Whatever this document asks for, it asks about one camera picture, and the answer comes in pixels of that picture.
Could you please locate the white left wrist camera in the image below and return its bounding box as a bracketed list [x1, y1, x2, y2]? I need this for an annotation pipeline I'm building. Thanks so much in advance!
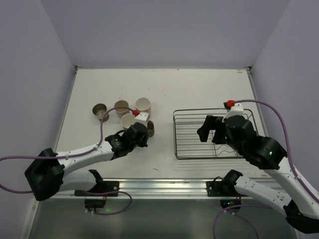
[134, 112, 150, 127]

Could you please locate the beige tall cup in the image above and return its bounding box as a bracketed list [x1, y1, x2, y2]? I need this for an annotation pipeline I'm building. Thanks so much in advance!
[114, 100, 130, 119]

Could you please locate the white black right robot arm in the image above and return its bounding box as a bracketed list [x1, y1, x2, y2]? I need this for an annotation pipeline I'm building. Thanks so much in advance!
[197, 115, 319, 234]

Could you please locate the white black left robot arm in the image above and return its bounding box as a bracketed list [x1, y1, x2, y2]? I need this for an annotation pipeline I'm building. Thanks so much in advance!
[24, 122, 149, 201]

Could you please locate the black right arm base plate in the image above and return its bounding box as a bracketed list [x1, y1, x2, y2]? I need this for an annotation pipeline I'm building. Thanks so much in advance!
[206, 176, 247, 197]

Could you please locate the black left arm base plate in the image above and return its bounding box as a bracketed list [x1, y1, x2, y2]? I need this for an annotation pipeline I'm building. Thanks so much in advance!
[74, 181, 120, 197]

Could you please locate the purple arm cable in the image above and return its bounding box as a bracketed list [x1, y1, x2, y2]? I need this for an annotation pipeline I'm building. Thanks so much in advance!
[0, 107, 139, 194]
[223, 99, 319, 200]

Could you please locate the grey wire dish rack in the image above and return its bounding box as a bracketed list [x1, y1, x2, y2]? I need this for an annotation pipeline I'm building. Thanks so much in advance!
[172, 108, 257, 160]

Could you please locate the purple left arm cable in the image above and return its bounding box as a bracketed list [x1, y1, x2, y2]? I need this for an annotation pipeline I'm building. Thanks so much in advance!
[0, 107, 139, 194]

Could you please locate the pink hexagonal mug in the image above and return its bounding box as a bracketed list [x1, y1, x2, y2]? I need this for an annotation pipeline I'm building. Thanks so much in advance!
[135, 97, 152, 115]

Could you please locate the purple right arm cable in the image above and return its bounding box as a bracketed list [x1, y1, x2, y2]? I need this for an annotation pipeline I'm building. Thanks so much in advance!
[223, 99, 319, 200]

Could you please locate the dark cup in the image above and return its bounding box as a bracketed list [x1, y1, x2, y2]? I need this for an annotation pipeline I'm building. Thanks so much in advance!
[147, 120, 155, 137]

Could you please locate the aluminium front rail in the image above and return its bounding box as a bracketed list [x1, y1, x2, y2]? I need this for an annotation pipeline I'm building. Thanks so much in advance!
[57, 177, 282, 200]

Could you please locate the blue hexagonal mug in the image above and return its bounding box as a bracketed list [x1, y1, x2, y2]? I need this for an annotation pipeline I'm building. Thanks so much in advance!
[121, 113, 136, 130]

